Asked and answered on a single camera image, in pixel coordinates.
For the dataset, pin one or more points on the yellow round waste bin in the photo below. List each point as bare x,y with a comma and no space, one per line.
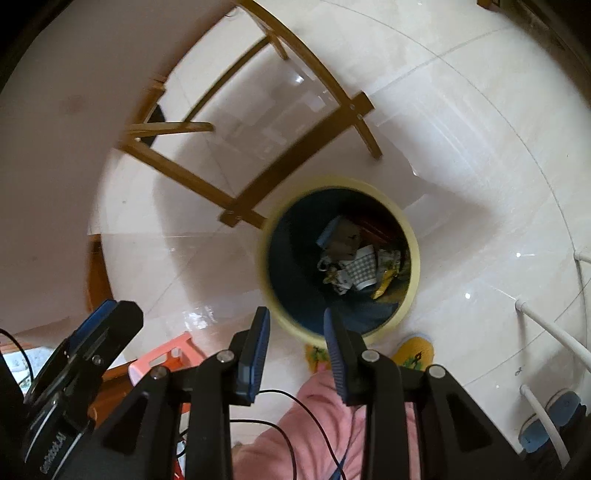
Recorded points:
295,277

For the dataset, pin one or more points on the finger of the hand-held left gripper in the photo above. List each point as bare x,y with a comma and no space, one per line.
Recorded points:
99,316

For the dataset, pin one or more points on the white printed wrapper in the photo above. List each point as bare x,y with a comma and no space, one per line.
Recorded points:
338,278

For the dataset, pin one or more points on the person's pink trouser leg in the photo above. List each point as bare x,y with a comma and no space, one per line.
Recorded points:
314,415

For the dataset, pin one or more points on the red snack packet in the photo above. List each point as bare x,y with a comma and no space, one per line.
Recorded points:
376,228

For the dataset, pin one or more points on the brown cardboard box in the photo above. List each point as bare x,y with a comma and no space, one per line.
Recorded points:
344,237

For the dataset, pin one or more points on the white metal rack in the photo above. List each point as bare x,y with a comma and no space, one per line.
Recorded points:
554,328

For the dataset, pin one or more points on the yellow snack wrapper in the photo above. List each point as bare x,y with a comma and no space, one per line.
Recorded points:
387,277

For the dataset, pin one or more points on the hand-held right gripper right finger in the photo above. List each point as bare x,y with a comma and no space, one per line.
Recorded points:
334,355

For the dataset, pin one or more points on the white round table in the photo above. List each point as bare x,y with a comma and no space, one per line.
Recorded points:
46,184

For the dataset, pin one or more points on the salmon pink plastic stool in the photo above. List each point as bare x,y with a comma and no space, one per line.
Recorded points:
175,350

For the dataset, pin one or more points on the blue grey slipper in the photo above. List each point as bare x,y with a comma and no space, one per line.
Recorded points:
565,408
538,436

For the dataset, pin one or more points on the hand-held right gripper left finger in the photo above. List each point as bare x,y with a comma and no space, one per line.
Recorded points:
256,355

